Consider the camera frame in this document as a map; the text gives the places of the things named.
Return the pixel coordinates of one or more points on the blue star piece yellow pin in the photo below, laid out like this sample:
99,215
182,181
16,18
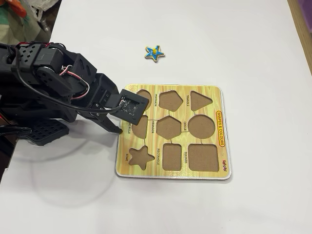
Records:
158,54

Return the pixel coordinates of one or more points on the orange object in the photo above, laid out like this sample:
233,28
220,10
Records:
18,7

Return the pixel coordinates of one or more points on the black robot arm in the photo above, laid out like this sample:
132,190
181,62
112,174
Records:
26,58

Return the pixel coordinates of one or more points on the silver metal cylinder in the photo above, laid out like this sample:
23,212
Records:
45,25

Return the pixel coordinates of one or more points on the white plastic bag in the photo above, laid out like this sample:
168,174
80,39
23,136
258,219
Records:
46,6

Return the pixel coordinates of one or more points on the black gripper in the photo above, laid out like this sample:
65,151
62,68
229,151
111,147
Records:
108,122

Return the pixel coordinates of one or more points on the purple object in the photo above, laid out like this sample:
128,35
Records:
306,8

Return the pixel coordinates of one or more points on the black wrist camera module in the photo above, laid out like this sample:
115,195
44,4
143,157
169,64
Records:
128,107

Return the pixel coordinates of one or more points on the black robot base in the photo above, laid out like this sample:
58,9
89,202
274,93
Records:
46,132

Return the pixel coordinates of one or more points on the wooden shape puzzle board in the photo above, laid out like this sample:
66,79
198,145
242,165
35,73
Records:
185,139

